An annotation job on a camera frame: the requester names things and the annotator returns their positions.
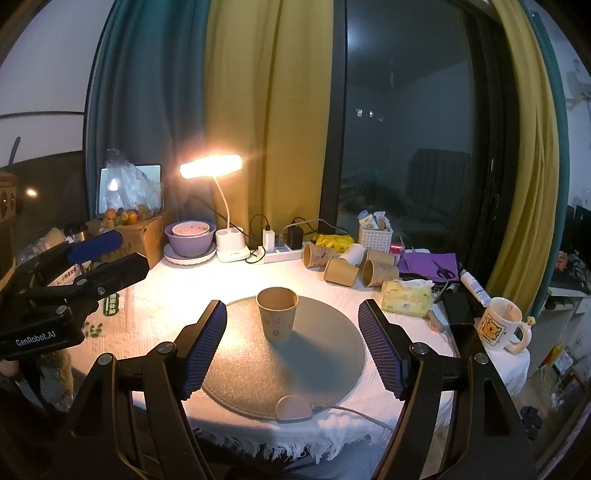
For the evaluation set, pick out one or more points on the black scissors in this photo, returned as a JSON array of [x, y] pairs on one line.
[[444, 271]]

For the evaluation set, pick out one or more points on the brown paper cup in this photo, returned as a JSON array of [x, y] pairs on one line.
[[318, 256], [381, 273], [341, 271], [277, 316], [383, 256]]

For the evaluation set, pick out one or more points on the white tube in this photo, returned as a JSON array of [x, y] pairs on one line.
[[475, 287]]

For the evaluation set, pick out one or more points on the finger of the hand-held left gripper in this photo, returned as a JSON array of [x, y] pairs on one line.
[[94, 244], [122, 272]]

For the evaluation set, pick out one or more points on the white power strip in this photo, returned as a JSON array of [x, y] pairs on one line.
[[281, 254]]

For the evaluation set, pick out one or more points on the yellow packet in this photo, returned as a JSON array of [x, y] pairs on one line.
[[334, 242]]

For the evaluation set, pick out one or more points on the white paper cup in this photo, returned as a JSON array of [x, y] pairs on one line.
[[353, 254]]

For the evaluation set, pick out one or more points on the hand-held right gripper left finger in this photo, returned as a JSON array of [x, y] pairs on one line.
[[205, 348]]

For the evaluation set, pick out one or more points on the white desk lamp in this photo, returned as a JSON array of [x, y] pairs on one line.
[[233, 247]]

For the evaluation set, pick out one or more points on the white plate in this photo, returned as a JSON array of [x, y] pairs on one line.
[[189, 260]]

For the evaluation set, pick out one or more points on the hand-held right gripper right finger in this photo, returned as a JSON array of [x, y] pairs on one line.
[[381, 350]]

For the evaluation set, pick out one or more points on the purple bowl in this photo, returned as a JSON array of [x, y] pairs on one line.
[[189, 242]]

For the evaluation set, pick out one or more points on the round grey mat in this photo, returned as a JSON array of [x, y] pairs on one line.
[[323, 364]]

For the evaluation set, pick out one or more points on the black slippers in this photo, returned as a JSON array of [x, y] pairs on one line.
[[531, 417]]

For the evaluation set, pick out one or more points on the teal curtain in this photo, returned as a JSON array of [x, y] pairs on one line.
[[152, 92]]

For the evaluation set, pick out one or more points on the person's left hand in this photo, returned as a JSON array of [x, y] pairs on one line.
[[7, 368]]

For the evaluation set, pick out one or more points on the white cartoon mug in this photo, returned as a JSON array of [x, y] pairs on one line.
[[498, 325]]

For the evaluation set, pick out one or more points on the tablet screen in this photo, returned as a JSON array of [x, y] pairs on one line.
[[154, 180]]

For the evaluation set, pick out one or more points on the pink mat controller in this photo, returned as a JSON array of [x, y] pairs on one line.
[[294, 408]]

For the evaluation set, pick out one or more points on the white charger plug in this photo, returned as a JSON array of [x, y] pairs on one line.
[[268, 236]]

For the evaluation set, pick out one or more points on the black window frame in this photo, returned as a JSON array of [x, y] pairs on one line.
[[334, 138]]

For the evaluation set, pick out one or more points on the black phone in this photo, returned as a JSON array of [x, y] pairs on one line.
[[458, 308]]

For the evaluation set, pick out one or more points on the white plastic basket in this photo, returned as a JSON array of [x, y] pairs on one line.
[[375, 239]]

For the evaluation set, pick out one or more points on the purple cloth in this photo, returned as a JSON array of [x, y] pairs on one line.
[[418, 265]]

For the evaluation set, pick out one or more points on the yellow green tissue pack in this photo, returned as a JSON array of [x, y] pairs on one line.
[[406, 297]]

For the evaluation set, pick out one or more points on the yellow curtain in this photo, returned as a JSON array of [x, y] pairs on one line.
[[272, 92], [531, 161]]

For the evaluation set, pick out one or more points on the cardboard box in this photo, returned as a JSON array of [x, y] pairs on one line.
[[138, 240]]

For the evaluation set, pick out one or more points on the clear plastic bag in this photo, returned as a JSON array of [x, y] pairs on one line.
[[124, 184]]

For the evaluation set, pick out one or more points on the black charger plug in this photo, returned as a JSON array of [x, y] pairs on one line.
[[295, 237]]

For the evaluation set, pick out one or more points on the green printed paper towel pack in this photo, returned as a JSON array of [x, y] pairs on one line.
[[111, 307]]

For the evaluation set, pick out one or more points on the pink thread spool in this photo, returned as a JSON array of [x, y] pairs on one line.
[[396, 249]]

